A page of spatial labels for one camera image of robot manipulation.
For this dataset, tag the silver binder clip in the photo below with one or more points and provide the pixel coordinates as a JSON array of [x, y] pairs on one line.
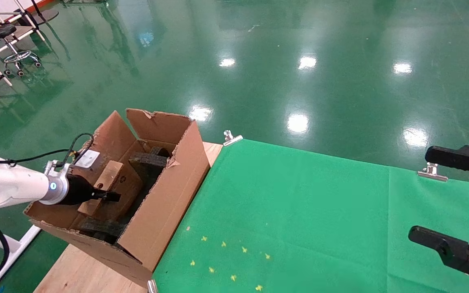
[[152, 287], [433, 174], [232, 139]]

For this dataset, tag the white table frame leg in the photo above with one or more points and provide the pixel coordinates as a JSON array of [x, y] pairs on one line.
[[14, 244]]

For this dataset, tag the small brown cardboard box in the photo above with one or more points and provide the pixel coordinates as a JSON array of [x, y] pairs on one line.
[[114, 175]]

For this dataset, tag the large open cardboard carton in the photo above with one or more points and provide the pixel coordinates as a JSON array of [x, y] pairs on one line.
[[165, 215]]

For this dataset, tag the black wheeled stool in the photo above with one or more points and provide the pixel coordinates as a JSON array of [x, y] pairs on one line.
[[0, 31]]

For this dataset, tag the black round stand base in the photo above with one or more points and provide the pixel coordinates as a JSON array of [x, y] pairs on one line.
[[43, 17]]

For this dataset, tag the green table cloth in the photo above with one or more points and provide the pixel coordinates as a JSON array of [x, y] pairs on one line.
[[320, 224]]

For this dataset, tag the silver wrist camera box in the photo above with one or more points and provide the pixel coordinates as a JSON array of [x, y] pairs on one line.
[[87, 158]]

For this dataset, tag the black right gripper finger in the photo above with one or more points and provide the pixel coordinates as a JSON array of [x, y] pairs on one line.
[[450, 248], [458, 158]]

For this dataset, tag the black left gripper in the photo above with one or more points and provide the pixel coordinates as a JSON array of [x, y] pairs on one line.
[[77, 191]]

